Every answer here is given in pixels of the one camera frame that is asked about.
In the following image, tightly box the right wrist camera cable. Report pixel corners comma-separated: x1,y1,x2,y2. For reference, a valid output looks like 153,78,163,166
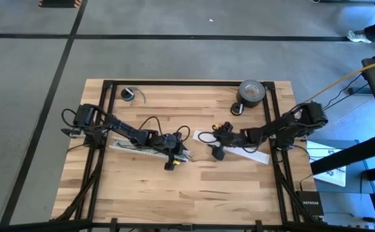
197,130,262,155

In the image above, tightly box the green wire spool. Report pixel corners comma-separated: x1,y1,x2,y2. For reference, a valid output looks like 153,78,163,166
120,86,147,104

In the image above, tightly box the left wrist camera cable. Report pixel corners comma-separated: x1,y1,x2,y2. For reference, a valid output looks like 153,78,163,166
138,115,192,142

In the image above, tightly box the black network switch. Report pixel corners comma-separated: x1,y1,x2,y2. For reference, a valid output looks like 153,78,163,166
296,190,325,218

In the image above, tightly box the grey duct tape roll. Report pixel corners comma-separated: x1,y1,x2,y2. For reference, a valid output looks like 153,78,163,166
236,79,267,109

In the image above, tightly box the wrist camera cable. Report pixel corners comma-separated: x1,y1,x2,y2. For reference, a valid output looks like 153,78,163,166
138,115,192,142
197,130,262,155

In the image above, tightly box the black metal base bar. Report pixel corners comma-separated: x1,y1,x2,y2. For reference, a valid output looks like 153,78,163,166
312,0,375,5

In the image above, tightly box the black orange floor object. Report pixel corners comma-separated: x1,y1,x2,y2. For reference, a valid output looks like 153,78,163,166
38,0,82,8

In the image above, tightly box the white paper with markers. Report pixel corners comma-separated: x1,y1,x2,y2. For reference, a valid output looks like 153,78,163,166
305,140,348,188

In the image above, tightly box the white slotted cable duct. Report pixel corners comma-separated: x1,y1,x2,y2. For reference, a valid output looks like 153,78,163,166
109,136,191,162

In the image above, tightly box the black floor cable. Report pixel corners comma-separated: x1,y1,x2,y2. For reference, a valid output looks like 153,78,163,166
324,82,370,110
322,73,364,109

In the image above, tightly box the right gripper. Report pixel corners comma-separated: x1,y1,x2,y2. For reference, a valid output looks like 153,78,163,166
207,128,256,162

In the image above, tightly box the person's shoe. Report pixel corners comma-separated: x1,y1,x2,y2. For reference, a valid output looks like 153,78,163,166
347,29,372,44

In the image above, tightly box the black aluminium table frame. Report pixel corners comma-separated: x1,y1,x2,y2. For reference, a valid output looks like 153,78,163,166
0,79,375,232

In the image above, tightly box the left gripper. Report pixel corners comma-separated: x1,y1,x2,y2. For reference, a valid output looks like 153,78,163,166
148,131,191,159

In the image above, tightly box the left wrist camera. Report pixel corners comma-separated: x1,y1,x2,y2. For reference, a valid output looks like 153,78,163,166
163,158,179,171

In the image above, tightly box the yellow room cable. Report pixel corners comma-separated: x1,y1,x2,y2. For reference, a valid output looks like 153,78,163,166
303,56,375,104

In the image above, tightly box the white duct cover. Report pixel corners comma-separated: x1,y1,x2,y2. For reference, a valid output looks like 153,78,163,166
192,129,271,166

